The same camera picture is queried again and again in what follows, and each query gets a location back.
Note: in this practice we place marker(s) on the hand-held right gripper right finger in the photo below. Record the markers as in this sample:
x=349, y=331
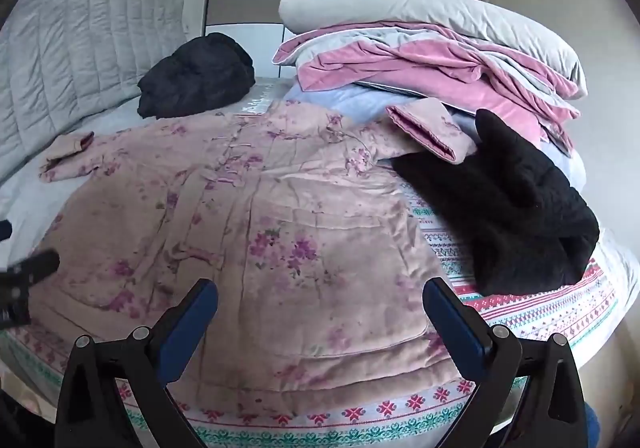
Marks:
x=450, y=323

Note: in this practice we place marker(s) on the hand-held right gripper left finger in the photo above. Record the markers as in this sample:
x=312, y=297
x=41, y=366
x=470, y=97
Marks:
x=192, y=328

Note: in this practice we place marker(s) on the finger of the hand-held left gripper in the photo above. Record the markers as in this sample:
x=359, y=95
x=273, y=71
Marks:
x=4, y=229
x=37, y=265

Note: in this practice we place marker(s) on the pink floral padded coat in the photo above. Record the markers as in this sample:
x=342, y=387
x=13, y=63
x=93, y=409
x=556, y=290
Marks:
x=280, y=228

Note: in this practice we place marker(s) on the patterned striped bed cover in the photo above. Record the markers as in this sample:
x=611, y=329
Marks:
x=525, y=313

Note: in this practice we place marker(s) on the black knit sweater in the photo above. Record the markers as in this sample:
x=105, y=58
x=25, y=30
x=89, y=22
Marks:
x=515, y=213

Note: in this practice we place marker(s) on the grey quilted headboard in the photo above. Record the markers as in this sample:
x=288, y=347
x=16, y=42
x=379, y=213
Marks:
x=75, y=52

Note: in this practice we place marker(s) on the light blue blanket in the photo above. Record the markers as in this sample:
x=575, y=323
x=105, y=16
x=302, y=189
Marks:
x=345, y=102

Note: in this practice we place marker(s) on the black puffy garment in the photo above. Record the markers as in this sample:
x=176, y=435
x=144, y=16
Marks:
x=195, y=75

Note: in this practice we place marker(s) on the pink grey blanket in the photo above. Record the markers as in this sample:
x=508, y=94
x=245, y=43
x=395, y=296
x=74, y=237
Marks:
x=450, y=72

